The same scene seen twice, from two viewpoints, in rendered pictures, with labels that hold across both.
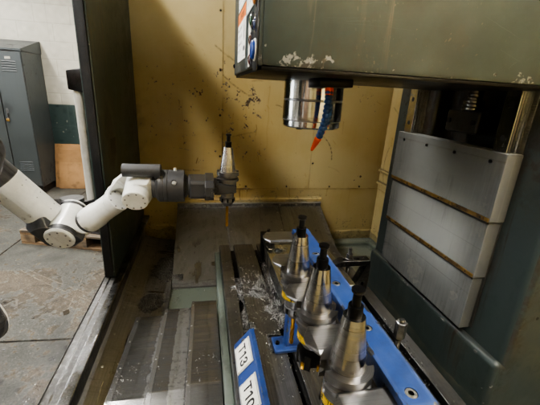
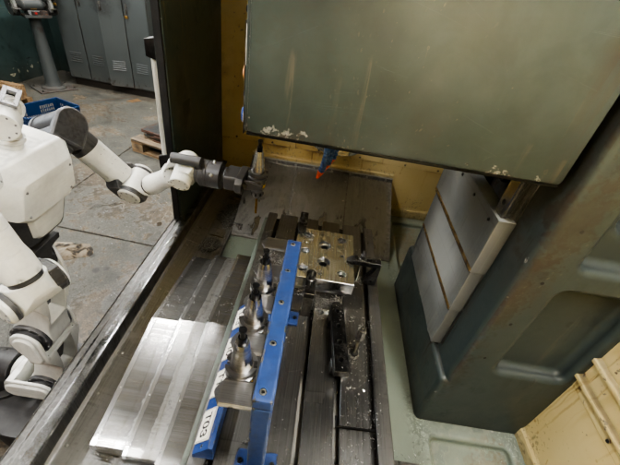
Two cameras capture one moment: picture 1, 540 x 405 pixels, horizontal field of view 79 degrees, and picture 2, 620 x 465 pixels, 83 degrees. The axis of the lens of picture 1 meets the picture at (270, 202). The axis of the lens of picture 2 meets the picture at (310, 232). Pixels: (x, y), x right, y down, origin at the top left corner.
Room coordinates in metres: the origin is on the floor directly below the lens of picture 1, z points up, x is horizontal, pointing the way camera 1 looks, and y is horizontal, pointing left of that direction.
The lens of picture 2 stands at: (-0.04, -0.26, 1.84)
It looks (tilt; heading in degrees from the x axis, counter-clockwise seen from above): 37 degrees down; 11
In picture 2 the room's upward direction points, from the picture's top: 10 degrees clockwise
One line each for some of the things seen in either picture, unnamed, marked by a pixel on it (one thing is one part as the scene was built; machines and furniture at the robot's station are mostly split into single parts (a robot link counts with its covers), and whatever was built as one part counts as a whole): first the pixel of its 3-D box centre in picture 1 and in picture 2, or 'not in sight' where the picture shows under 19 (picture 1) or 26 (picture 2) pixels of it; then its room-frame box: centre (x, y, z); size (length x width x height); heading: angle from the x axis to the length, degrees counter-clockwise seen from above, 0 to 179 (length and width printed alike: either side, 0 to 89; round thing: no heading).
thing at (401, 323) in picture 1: (397, 341); (358, 340); (0.66, -0.33, 0.96); 0.03 x 0.03 x 0.13
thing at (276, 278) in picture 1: (304, 269); (323, 257); (0.98, -0.13, 0.96); 0.29 x 0.23 x 0.05; 12
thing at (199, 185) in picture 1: (191, 185); (227, 176); (0.87, 0.22, 1.27); 0.13 x 0.12 x 0.10; 12
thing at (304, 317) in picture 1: (316, 312); (253, 321); (0.42, -0.08, 1.21); 0.06 x 0.06 x 0.03
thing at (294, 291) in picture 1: (305, 292); (258, 303); (0.47, -0.07, 1.21); 0.07 x 0.05 x 0.01; 102
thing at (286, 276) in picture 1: (296, 275); (263, 285); (0.53, -0.06, 1.21); 0.06 x 0.06 x 0.03
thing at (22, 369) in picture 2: not in sight; (44, 371); (0.49, 0.90, 0.28); 0.21 x 0.20 x 0.13; 102
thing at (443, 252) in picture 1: (430, 218); (447, 243); (1.03, -0.54, 1.16); 0.48 x 0.05 x 0.51; 12
